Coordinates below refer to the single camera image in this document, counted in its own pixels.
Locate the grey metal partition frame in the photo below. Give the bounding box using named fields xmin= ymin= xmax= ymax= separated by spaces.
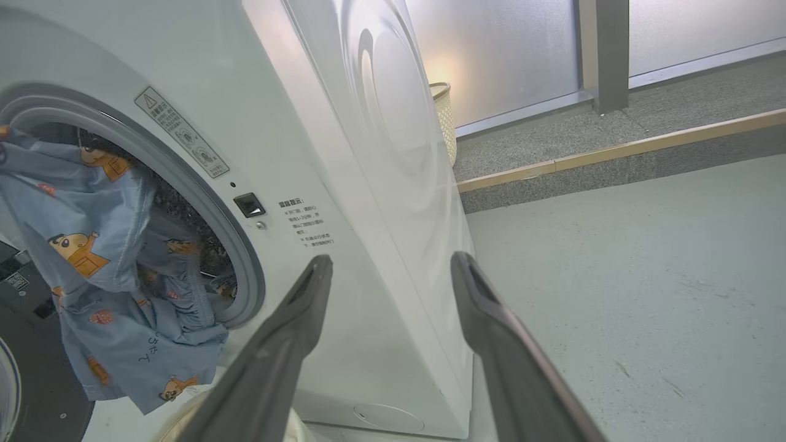
xmin=454 ymin=0 xmax=786 ymax=139

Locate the blue cartoon print garment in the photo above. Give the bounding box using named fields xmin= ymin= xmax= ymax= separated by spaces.
xmin=0 ymin=126 xmax=237 ymax=415

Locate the wooden floor edge strip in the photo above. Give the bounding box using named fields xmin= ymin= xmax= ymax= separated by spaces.
xmin=456 ymin=109 xmax=786 ymax=194

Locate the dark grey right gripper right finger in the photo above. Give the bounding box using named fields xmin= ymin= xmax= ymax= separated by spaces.
xmin=450 ymin=251 xmax=609 ymax=442

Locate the white front-load washing machine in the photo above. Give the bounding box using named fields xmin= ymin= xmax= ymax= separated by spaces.
xmin=0 ymin=0 xmax=477 ymax=440

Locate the woven wicker basket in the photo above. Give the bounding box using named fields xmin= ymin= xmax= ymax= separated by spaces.
xmin=429 ymin=82 xmax=458 ymax=168

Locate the white oval filter cover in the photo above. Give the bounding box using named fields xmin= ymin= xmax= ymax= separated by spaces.
xmin=353 ymin=402 xmax=426 ymax=432

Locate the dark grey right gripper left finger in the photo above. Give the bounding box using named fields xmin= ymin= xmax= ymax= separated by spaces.
xmin=175 ymin=255 xmax=333 ymax=442

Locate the grey warning sticker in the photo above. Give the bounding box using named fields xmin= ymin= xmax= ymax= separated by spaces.
xmin=134 ymin=87 xmax=230 ymax=179

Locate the black round glass washer door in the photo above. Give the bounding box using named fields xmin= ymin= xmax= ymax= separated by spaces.
xmin=0 ymin=242 xmax=96 ymax=442

